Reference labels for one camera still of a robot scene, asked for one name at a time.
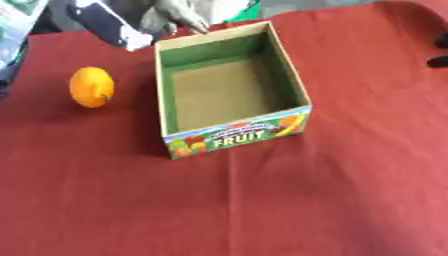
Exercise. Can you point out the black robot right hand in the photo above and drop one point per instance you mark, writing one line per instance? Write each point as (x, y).
(441, 61)

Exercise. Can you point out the person's hand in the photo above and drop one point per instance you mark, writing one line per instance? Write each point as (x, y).
(195, 24)

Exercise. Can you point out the person's forearm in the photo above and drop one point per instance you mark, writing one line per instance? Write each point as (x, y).
(175, 8)

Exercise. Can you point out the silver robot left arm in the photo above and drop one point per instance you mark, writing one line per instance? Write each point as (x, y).
(11, 30)

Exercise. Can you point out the cardboard box green inside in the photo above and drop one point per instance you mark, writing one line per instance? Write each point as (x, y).
(227, 96)

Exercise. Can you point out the green object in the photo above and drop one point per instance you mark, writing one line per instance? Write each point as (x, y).
(248, 12)

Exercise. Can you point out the orange toy fruit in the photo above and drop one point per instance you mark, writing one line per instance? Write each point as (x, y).
(90, 86)

